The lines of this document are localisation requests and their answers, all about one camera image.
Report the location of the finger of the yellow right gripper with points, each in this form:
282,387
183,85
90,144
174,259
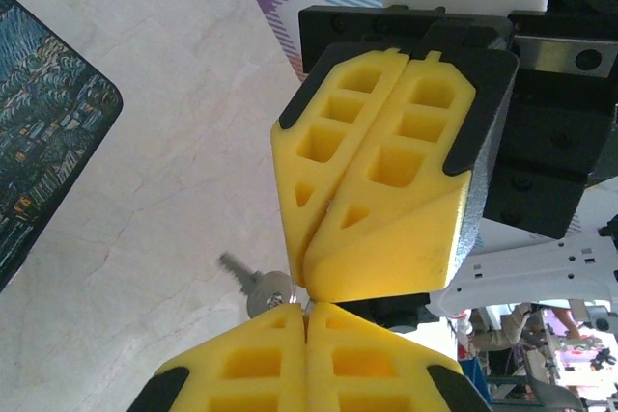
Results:
309,175
410,248

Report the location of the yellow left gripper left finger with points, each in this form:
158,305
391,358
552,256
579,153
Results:
203,373

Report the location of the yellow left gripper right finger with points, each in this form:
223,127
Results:
410,373

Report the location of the silver key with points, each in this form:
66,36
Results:
265,291

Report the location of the person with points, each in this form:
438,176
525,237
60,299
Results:
562,318
512,325

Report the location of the black box starry night print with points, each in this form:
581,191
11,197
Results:
43,118

